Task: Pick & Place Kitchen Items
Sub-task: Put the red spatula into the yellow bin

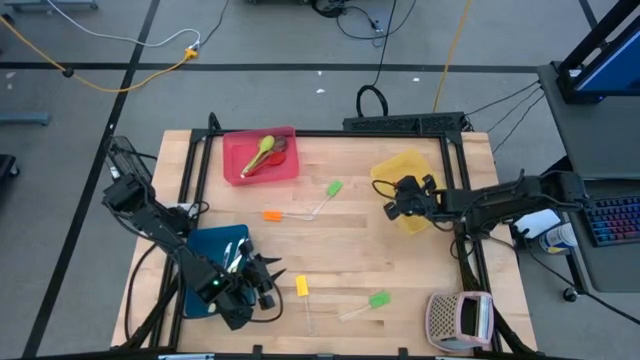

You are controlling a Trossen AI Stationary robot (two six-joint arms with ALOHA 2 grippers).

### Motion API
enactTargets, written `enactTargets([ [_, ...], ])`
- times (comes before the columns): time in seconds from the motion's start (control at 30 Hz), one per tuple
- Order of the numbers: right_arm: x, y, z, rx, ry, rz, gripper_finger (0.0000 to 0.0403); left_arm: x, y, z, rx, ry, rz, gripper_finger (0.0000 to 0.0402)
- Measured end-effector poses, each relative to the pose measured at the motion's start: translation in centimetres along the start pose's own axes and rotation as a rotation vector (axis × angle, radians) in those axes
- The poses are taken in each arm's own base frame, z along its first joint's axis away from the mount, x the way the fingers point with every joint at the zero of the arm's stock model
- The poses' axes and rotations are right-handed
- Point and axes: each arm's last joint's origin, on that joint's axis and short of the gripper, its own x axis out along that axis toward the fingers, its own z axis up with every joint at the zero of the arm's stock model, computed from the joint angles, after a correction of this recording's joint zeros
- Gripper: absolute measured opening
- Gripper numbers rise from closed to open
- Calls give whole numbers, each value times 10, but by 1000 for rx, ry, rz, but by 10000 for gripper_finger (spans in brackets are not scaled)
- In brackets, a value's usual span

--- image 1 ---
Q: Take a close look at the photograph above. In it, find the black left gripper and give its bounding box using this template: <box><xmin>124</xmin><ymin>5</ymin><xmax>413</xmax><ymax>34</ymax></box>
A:
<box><xmin>224</xmin><ymin>238</ymin><xmax>288</xmax><ymax>311</ymax></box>

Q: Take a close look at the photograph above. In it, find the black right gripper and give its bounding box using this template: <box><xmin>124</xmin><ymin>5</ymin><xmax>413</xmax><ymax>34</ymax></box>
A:
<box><xmin>383</xmin><ymin>173</ymin><xmax>445</xmax><ymax>222</ymax></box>

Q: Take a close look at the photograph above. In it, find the yellow spatula clear handle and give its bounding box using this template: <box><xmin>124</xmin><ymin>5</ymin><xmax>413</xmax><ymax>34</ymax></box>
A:
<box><xmin>294</xmin><ymin>273</ymin><xmax>317</xmax><ymax>337</ymax></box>

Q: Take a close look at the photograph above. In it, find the yellow plastic bin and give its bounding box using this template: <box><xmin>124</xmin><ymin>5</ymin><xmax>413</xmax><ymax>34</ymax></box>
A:
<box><xmin>369</xmin><ymin>148</ymin><xmax>454</xmax><ymax>236</ymax></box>

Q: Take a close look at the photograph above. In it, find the orange-handled utensil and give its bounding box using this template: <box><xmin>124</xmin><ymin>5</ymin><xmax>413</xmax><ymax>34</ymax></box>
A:
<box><xmin>262</xmin><ymin>209</ymin><xmax>317</xmax><ymax>223</ymax></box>

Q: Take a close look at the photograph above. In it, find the blue plastic bin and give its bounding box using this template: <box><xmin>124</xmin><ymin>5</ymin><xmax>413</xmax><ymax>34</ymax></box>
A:
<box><xmin>183</xmin><ymin>223</ymin><xmax>252</xmax><ymax>321</ymax></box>

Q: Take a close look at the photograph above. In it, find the green spatula clear handle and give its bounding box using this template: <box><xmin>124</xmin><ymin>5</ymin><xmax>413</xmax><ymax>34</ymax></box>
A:
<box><xmin>308</xmin><ymin>179</ymin><xmax>345</xmax><ymax>221</ymax></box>
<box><xmin>338</xmin><ymin>290</ymin><xmax>392</xmax><ymax>323</ymax></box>

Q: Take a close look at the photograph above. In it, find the red plastic spoon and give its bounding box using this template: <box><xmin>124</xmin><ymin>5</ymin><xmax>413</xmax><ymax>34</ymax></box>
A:
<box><xmin>243</xmin><ymin>150</ymin><xmax>288</xmax><ymax>179</ymax></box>

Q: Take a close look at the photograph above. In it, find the pink plastic bin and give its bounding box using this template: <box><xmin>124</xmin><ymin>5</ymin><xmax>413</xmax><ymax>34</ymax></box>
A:
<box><xmin>221</xmin><ymin>125</ymin><xmax>301</xmax><ymax>187</ymax></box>

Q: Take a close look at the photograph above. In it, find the green plastic spoon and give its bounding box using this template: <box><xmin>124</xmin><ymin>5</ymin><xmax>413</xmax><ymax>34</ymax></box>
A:
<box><xmin>239</xmin><ymin>134</ymin><xmax>277</xmax><ymax>179</ymax></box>

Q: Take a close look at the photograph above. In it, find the black perforated box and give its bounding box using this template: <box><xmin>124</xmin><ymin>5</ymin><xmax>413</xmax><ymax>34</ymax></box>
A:
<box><xmin>342</xmin><ymin>111</ymin><xmax>469</xmax><ymax>134</ymax></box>

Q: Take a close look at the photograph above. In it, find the pink and grey basket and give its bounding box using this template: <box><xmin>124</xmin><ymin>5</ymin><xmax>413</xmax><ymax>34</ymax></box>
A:
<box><xmin>424</xmin><ymin>290</ymin><xmax>496</xmax><ymax>353</ymax></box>

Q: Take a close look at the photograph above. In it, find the white bottle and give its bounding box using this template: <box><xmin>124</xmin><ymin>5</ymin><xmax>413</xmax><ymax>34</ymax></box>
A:
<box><xmin>538</xmin><ymin>222</ymin><xmax>580</xmax><ymax>255</ymax></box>

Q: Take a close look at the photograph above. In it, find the backlit rainbow keyboard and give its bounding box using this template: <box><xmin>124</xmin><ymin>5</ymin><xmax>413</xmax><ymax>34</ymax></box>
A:
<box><xmin>579</xmin><ymin>193</ymin><xmax>640</xmax><ymax>248</ymax></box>

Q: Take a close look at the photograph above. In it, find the grey keyboard desk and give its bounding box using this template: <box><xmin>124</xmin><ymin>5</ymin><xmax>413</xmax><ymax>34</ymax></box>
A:
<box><xmin>557</xmin><ymin>178</ymin><xmax>640</xmax><ymax>294</ymax></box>

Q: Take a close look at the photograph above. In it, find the computer monitor blue screen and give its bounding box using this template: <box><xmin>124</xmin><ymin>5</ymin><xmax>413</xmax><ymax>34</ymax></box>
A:
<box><xmin>557</xmin><ymin>0</ymin><xmax>640</xmax><ymax>105</ymax></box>

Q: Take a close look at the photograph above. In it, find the black floor object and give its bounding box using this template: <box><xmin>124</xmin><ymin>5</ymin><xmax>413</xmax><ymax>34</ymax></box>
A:
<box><xmin>0</xmin><ymin>153</ymin><xmax>21</xmax><ymax>180</ymax></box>

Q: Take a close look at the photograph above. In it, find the grey furniture foot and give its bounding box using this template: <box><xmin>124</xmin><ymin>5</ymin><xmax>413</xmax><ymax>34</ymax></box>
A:
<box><xmin>4</xmin><ymin>0</ymin><xmax>100</xmax><ymax>12</ymax></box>
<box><xmin>0</xmin><ymin>111</ymin><xmax>52</xmax><ymax>126</ymax></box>

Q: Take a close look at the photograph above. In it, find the black aluminium table frame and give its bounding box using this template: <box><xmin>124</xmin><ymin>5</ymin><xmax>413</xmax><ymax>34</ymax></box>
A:
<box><xmin>119</xmin><ymin>112</ymin><xmax>539</xmax><ymax>360</ymax></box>

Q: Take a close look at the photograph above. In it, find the black coiled cable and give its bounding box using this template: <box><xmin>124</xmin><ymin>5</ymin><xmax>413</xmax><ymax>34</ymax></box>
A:
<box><xmin>355</xmin><ymin>0</ymin><xmax>399</xmax><ymax>119</ymax></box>

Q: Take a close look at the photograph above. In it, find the thin black cable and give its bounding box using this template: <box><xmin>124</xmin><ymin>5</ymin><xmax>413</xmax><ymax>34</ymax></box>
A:
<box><xmin>487</xmin><ymin>92</ymin><xmax>546</xmax><ymax>154</ymax></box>
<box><xmin>462</xmin><ymin>79</ymin><xmax>544</xmax><ymax>119</ymax></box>

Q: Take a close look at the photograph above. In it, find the yellow hanging power cable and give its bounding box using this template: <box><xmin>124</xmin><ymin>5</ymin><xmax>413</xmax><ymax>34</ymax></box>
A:
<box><xmin>432</xmin><ymin>0</ymin><xmax>474</xmax><ymax>114</ymax></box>

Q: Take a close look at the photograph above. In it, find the black cable with adapter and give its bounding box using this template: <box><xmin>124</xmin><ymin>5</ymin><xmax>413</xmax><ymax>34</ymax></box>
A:
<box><xmin>335</xmin><ymin>0</ymin><xmax>419</xmax><ymax>49</ymax></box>

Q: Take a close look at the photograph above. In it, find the black wire mesh box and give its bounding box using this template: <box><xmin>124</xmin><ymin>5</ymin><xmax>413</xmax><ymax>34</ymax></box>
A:
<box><xmin>104</xmin><ymin>135</ymin><xmax>154</xmax><ymax>181</ymax></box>

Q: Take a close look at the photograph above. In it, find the yellow floor cable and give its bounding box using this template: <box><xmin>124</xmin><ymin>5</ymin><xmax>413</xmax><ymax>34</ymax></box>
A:
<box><xmin>0</xmin><ymin>14</ymin><xmax>199</xmax><ymax>95</ymax></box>

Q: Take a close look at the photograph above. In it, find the white floor cable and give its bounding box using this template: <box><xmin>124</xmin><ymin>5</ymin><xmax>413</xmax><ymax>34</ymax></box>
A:
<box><xmin>44</xmin><ymin>0</ymin><xmax>202</xmax><ymax>49</ymax></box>

